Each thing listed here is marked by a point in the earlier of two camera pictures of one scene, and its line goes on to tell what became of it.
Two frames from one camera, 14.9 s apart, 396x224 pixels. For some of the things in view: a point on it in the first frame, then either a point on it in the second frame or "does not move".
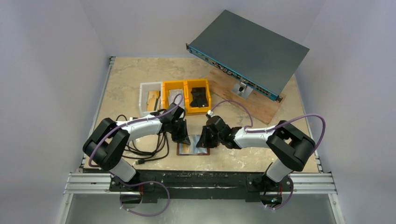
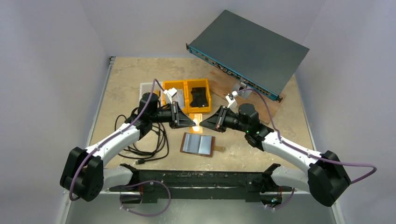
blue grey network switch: (251, 55) does not move
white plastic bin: (145, 87) does not move
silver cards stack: (172, 94) does not move
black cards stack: (199, 96) does not move
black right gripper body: (207, 134) → (221, 119)
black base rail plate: (200, 186) does not move
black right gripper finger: (206, 139) → (212, 122)
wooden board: (258, 104) does not move
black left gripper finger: (184, 139) → (184, 120)
